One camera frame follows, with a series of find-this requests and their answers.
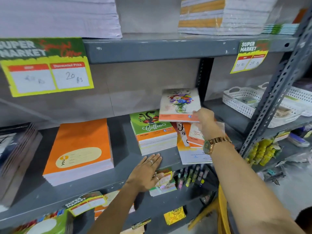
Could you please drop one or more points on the large yellow green price tag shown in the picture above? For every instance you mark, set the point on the large yellow green price tag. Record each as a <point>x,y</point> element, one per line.
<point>46,68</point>

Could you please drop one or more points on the stack of green blue notebooks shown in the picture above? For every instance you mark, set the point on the stack of green blue notebooks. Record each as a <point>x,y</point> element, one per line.
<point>280,29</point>

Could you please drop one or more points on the dark yellow price tag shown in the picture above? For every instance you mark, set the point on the dark yellow price tag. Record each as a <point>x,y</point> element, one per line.
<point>141,223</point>

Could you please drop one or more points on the person's left middle finger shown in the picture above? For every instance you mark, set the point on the person's left middle finger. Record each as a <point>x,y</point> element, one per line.
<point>157,162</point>

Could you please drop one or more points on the white notebook with black script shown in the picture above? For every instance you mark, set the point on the white notebook with black script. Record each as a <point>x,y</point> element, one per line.
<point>182,134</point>

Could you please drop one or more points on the green crayon box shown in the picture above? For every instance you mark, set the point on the green crayon box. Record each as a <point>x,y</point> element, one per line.
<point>46,224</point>

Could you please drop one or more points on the curled yellow green price tag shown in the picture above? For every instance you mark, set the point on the curled yellow green price tag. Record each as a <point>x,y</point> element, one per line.
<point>85,203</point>

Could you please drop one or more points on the person's right thumb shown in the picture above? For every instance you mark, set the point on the person's right thumb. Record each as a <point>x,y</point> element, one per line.
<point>197,114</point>

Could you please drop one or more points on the stack of dark cover notebooks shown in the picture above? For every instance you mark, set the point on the stack of dark cover notebooks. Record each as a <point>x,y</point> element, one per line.
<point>17,155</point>

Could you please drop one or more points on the white plastic lattice basket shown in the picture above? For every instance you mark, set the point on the white plastic lattice basket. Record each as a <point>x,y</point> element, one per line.
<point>243,104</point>
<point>298,96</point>

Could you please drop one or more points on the stack of orange spine notebooks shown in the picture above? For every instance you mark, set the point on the stack of orange spine notebooks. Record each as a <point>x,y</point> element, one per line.
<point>224,15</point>

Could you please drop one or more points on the person's right hand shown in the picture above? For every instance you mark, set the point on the person's right hand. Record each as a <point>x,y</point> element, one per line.
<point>209,124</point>

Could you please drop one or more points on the grey metal shelf rack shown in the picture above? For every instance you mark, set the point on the grey metal shelf rack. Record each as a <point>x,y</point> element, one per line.
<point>151,47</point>

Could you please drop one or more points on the stack of small notepads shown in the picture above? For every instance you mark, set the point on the stack of small notepads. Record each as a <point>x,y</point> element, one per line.
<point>164,186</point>

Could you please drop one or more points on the pack of yellow highlighters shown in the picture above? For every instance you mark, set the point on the pack of yellow highlighters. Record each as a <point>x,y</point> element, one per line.
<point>262,152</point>

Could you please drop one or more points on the person's left thumb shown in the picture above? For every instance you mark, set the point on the person's left thumb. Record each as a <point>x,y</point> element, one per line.
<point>158,182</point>

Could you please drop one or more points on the orange and white notebook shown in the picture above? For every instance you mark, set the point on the orange and white notebook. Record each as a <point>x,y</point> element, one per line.
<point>195,138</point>

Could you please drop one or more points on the person's left forearm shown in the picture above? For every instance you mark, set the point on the person's left forearm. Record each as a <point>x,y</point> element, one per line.
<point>117,212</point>

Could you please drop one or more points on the yellow plastic chair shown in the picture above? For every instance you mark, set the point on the yellow plastic chair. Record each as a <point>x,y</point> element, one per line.
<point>220,212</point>

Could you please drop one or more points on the gold wristwatch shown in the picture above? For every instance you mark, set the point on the gold wristwatch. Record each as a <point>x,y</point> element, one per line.
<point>214,143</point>

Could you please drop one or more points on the person's left little finger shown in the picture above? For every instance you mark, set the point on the person's left little finger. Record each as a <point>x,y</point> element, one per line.
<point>143,161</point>

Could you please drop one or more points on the stack of green cover notebooks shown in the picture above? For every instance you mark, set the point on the stack of green cover notebooks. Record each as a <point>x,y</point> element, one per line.
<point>152,134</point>

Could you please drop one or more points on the person's left hand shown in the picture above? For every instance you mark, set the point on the person's left hand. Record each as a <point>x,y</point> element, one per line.
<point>143,175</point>

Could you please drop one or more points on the person's right forearm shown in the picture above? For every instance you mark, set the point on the person's right forearm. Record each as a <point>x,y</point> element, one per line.
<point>246,190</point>

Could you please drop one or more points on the small yellow green price tag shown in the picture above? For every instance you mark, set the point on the small yellow green price tag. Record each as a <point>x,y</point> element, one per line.
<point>249,57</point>

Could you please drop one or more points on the flower bouquet cover notebook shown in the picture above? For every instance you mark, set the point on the flower bouquet cover notebook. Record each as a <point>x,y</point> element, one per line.
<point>179,104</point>

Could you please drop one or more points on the orange white notebooks pile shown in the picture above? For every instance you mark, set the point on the orange white notebooks pile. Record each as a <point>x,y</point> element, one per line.
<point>107,207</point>

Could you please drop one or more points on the blue white stapler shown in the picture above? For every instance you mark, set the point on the blue white stapler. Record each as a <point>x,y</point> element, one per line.
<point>297,140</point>

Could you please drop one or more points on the stack of white paper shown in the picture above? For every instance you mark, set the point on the stack of white paper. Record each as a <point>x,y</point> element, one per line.
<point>58,17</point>

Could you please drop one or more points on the stack of orange cover notebooks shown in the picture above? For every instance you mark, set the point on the stack of orange cover notebooks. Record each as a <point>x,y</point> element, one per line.
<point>78,151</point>

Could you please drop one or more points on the row of coloured pens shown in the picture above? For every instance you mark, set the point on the row of coloured pens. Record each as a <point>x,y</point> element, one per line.
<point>192,175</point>

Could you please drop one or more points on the yellow patterned packet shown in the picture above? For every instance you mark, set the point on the yellow patterned packet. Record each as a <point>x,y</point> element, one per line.
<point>174,215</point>

